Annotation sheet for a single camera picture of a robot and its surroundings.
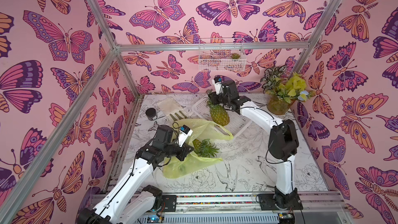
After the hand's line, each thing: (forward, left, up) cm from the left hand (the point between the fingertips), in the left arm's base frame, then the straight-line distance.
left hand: (193, 147), depth 76 cm
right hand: (+32, -10, +6) cm, 34 cm away
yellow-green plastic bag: (+6, -5, +5) cm, 9 cm away
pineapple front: (+4, -5, -9) cm, 11 cm away
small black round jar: (+30, +30, -12) cm, 44 cm away
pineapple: (+20, -14, +1) cm, 24 cm away
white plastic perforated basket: (+24, -27, -15) cm, 39 cm away
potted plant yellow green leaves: (+34, -52, +7) cm, 63 cm away
